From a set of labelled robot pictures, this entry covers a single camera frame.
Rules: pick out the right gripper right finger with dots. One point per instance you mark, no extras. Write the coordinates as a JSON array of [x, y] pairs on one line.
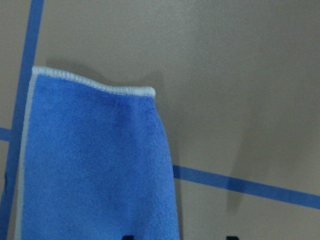
[[232, 237]]

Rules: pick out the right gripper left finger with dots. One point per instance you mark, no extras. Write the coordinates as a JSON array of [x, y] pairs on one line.
[[127, 237]]

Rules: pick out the blue microfiber towel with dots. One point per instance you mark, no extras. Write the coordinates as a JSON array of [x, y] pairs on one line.
[[94, 162]]

